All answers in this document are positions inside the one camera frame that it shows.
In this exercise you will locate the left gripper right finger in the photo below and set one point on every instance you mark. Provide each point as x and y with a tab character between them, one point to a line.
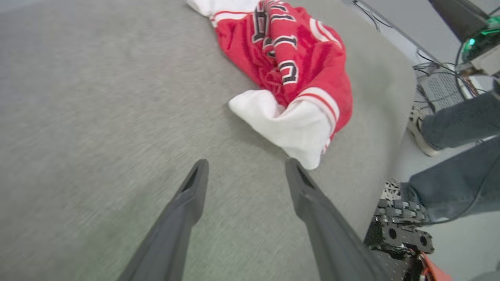
332	242

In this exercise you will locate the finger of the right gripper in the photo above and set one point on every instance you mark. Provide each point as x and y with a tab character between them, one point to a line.
461	15

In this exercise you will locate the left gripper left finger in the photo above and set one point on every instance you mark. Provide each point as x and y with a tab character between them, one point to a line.
175	234

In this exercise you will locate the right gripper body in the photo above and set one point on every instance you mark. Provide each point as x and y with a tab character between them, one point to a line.
484	41

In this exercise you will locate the red and white jersey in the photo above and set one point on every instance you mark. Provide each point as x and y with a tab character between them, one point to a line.
308	70

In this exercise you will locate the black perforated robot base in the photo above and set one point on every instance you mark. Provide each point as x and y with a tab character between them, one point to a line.
398	230

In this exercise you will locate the orange robot base part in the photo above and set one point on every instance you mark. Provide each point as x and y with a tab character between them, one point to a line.
435	271

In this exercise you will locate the grey white sneaker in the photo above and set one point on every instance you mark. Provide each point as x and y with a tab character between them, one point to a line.
420	136
391	190

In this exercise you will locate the blue jeans leg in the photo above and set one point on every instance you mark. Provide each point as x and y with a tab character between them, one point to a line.
461	121
453	187

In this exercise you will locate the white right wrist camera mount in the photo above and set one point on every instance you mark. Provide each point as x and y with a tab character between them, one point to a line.
488	62

